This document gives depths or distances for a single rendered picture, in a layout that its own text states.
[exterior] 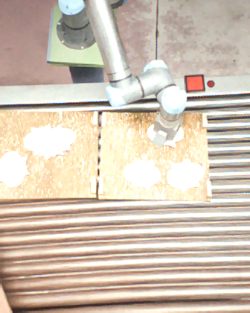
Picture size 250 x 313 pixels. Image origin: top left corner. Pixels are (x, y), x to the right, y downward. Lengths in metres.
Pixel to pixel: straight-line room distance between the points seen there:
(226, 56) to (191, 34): 0.29
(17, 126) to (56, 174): 0.25
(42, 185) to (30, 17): 1.78
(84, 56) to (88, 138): 0.40
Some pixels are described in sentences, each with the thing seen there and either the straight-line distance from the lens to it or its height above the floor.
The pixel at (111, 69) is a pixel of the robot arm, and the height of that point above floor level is 1.29.
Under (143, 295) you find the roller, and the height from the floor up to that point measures 0.92.
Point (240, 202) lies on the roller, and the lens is 1.49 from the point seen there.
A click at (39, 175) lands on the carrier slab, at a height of 0.94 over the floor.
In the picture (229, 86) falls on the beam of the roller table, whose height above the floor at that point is 0.92.
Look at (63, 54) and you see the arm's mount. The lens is 1.71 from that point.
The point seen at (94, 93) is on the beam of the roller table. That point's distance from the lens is 1.59.
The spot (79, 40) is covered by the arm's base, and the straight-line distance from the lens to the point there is 1.70.
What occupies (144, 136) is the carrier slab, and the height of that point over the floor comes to 0.94.
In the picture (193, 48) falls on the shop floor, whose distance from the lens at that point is 2.82.
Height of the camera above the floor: 2.32
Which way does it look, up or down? 70 degrees down
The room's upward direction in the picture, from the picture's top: 2 degrees counter-clockwise
